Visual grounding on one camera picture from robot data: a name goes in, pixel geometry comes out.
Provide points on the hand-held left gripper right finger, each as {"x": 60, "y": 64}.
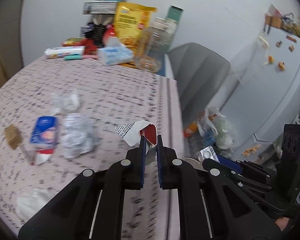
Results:
{"x": 160, "y": 160}

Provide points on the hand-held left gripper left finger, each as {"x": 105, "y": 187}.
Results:
{"x": 143, "y": 160}

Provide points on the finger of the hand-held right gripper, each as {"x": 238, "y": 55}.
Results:
{"x": 220, "y": 165}
{"x": 230, "y": 163}

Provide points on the silver blister pack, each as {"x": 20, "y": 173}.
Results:
{"x": 207, "y": 153}

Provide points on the round white waste bin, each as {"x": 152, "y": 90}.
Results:
{"x": 193, "y": 163}

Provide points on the torn red white paper carton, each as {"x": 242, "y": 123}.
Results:
{"x": 130, "y": 132}

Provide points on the orange magnet cluster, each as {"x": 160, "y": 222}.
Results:
{"x": 251, "y": 150}

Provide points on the blue label bottle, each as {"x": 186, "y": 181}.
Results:
{"x": 210, "y": 136}

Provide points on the white plastic bag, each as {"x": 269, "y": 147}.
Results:
{"x": 222, "y": 132}

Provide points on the orange white carton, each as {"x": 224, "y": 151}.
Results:
{"x": 190, "y": 130}

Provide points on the white refrigerator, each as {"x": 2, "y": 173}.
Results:
{"x": 272, "y": 100}

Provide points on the crumpled clear plastic wrap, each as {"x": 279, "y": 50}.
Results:
{"x": 77, "y": 137}

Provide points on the patterned pink tablecloth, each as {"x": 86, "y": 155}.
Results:
{"x": 102, "y": 85}

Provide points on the orange brown fridge magnet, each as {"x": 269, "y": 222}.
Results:
{"x": 281, "y": 65}

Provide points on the grey chair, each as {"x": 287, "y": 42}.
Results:
{"x": 200, "y": 75}

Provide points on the crumpled clear plastic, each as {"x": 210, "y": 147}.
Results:
{"x": 66, "y": 102}

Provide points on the orange round fridge magnet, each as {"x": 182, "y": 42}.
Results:
{"x": 270, "y": 59}

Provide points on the red white wrapper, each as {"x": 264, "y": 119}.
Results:
{"x": 41, "y": 156}

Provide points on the translucent plastic bag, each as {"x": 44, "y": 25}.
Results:
{"x": 250, "y": 62}

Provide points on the blue paper packet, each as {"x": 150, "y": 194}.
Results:
{"x": 43, "y": 132}

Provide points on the small brown fridge magnet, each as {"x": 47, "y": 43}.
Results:
{"x": 291, "y": 48}

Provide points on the blue white tissue pack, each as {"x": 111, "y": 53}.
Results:
{"x": 115, "y": 55}

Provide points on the dark round fridge magnet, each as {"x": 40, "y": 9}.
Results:
{"x": 279, "y": 43}

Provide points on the pink tube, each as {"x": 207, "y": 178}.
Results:
{"x": 90, "y": 57}

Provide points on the brown stick fridge magnet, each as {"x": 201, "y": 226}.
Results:
{"x": 291, "y": 38}

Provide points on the clear plastic jar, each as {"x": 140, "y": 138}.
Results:
{"x": 155, "y": 42}

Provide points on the crumpled white tissue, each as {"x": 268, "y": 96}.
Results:
{"x": 32, "y": 202}

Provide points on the teal tube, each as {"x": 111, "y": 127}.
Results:
{"x": 72, "y": 57}

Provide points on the green packets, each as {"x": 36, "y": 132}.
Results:
{"x": 293, "y": 26}

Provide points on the red bag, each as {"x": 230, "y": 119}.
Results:
{"x": 108, "y": 35}

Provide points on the small brown cardboard box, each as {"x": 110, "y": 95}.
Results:
{"x": 12, "y": 136}

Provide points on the black packet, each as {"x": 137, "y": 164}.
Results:
{"x": 97, "y": 33}

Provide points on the long white blue box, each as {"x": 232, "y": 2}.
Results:
{"x": 62, "y": 52}

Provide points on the brown box on refrigerator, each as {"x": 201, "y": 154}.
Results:
{"x": 273, "y": 20}

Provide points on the red yellow flat box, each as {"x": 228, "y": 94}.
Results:
{"x": 73, "y": 41}

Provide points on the yellow snack bag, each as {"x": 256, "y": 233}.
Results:
{"x": 130, "y": 20}

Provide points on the tall green box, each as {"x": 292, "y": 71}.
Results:
{"x": 175, "y": 13}

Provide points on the black white flat box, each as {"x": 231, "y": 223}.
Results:
{"x": 100, "y": 7}

